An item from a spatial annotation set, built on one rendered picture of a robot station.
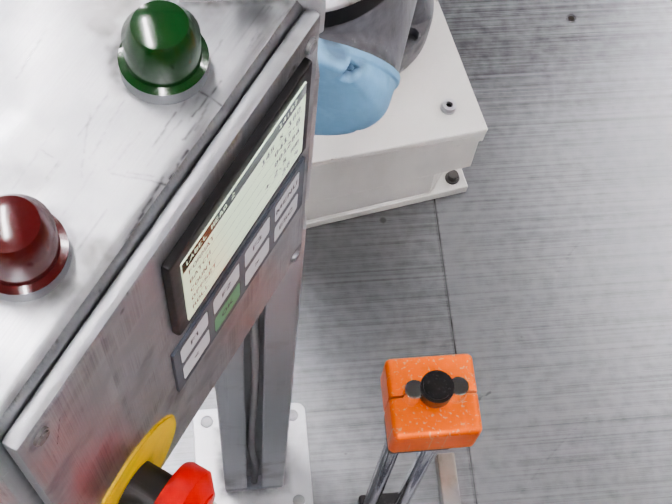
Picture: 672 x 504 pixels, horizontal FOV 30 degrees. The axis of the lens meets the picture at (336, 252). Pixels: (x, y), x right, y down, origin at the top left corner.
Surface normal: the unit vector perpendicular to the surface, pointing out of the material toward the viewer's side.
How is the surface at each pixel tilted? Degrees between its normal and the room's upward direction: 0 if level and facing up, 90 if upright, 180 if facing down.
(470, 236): 0
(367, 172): 90
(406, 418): 0
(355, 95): 94
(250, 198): 90
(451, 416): 0
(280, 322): 90
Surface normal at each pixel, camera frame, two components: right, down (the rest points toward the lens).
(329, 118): -0.22, 0.91
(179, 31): 0.28, -0.29
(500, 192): 0.06, -0.40
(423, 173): 0.27, 0.89
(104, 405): 0.87, 0.47
